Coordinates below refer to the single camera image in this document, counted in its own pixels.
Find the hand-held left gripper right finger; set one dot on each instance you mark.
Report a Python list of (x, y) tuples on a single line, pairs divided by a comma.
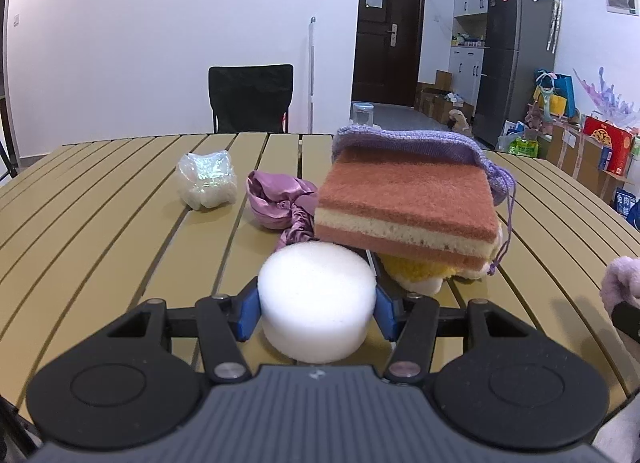
[(386, 315)]

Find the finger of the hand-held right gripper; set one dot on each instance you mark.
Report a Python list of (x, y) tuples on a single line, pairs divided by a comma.
[(629, 320)]

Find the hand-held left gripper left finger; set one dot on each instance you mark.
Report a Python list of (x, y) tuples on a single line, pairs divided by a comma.
[(247, 313)]

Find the pale purple fluffy cloth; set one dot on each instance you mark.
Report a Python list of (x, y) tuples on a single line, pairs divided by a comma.
[(622, 275)]

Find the yellow and white plush toy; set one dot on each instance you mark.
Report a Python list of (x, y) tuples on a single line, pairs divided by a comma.
[(420, 275)]

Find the white round foam disc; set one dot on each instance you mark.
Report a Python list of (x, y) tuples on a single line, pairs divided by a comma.
[(317, 298)]

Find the pink and yellow sponge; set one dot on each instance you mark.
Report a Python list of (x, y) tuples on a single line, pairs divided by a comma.
[(405, 203)]

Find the purple satin scrunchie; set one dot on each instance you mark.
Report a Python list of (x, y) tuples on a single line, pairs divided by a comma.
[(272, 203)]

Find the blue pet food bag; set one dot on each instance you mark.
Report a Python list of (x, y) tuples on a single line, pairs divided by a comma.
[(625, 203)]

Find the tan folding table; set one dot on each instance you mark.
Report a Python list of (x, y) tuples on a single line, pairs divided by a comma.
[(110, 223)]

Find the red gift box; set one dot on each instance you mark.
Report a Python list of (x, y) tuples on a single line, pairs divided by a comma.
[(607, 143)]

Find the large brown cardboard box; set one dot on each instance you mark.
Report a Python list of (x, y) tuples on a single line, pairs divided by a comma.
[(565, 148)]

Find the green packet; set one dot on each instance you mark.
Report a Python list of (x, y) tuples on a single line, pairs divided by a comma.
[(525, 147)]

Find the clear plastic jar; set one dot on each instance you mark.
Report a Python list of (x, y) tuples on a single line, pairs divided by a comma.
[(362, 114)]

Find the black folding chair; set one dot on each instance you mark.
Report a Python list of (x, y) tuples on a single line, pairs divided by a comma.
[(250, 98)]

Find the brown cardboard boxes by door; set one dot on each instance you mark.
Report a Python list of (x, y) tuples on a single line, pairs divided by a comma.
[(440, 98)]

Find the purple coral decoration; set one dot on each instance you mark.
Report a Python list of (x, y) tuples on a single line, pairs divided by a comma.
[(607, 93)]

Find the yellow gift bag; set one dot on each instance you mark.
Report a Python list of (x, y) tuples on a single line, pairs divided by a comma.
[(555, 104)]

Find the blue gift bag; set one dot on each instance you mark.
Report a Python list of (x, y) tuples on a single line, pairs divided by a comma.
[(562, 88)]

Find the dark brown door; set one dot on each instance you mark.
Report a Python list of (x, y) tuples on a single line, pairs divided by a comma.
[(387, 58)]

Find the white kitchen cabinet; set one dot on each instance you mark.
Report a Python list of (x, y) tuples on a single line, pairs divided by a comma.
[(467, 68)]

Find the dark grey fridge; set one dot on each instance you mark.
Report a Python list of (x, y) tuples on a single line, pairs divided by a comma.
[(515, 58)]

